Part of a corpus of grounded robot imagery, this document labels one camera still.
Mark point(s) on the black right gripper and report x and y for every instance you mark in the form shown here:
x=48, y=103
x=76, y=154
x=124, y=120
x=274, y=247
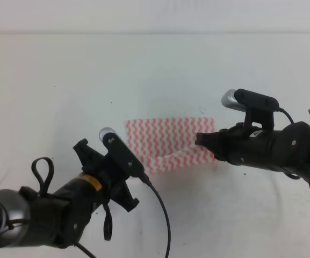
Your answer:
x=252, y=148

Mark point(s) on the pink white wavy striped towel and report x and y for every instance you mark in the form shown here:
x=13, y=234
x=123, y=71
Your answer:
x=166, y=144

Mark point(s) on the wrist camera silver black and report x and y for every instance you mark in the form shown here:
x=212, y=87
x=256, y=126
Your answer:
x=258, y=108
x=121, y=154

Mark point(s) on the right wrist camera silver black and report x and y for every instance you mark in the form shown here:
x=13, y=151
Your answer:
x=258, y=108

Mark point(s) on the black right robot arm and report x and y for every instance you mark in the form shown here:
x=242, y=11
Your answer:
x=293, y=150

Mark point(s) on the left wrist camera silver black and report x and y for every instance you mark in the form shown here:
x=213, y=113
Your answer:
x=121, y=154

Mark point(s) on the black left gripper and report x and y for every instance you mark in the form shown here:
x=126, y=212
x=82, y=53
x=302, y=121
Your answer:
x=107, y=175

